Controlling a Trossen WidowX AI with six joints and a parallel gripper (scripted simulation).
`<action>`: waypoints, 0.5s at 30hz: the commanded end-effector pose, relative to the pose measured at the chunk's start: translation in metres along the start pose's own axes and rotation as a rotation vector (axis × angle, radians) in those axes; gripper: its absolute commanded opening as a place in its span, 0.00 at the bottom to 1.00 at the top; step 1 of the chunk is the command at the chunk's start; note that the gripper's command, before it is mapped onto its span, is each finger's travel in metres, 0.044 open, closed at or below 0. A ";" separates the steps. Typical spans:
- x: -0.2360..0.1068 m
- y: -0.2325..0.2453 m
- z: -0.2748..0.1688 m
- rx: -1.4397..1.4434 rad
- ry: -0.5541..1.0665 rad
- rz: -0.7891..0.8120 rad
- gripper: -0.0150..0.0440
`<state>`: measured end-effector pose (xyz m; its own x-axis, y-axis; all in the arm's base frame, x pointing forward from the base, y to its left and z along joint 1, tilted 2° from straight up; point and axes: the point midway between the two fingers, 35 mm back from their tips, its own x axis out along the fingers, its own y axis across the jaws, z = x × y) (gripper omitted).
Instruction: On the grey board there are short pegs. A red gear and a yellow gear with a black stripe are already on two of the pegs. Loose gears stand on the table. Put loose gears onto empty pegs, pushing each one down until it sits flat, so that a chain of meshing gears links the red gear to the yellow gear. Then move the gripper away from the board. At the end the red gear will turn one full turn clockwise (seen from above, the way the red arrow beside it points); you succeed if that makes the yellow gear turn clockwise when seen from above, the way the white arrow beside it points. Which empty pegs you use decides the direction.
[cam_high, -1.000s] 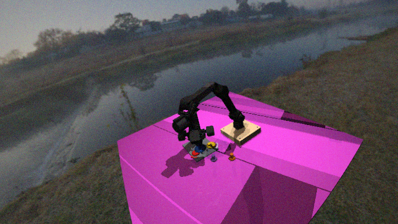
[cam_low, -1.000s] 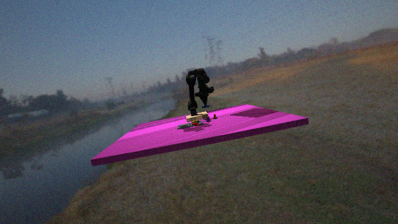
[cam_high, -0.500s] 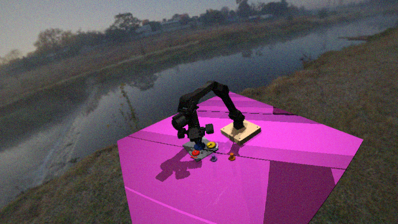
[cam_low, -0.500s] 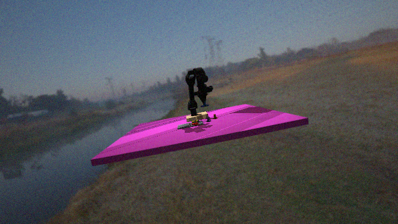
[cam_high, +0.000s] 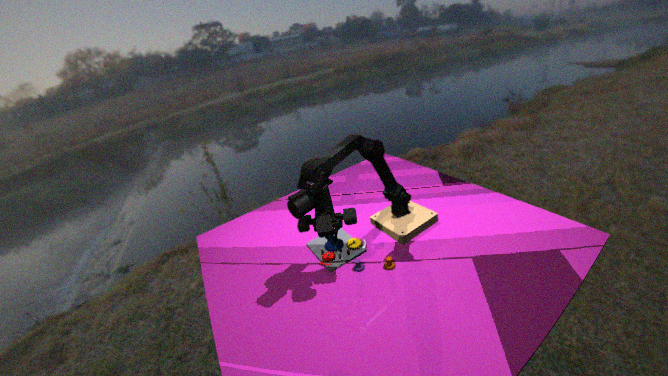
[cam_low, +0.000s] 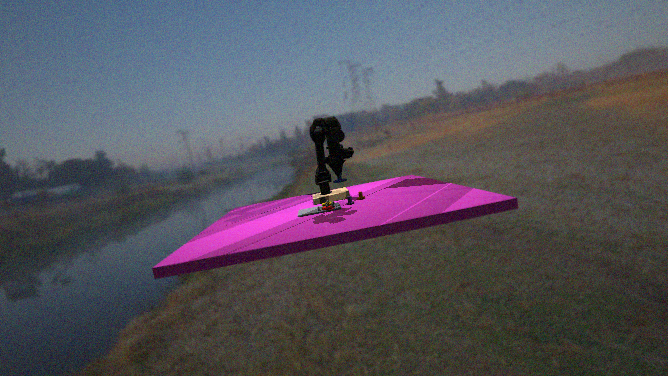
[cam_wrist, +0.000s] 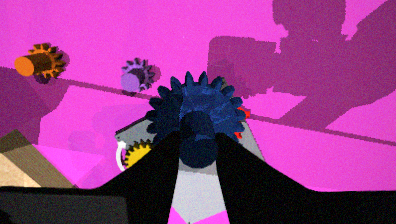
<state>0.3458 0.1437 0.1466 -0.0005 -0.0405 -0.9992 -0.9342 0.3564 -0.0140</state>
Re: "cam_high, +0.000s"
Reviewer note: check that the red gear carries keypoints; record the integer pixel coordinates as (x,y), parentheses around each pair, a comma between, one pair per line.
(328,258)

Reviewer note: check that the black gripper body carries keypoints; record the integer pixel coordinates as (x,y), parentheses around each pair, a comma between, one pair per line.
(349,216)

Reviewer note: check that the orange gear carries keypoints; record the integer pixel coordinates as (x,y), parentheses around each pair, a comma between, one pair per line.
(390,264)

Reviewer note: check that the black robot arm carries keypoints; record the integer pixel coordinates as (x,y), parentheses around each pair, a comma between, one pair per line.
(317,170)

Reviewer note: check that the blue gear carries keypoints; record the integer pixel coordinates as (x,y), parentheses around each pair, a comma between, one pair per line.
(333,245)

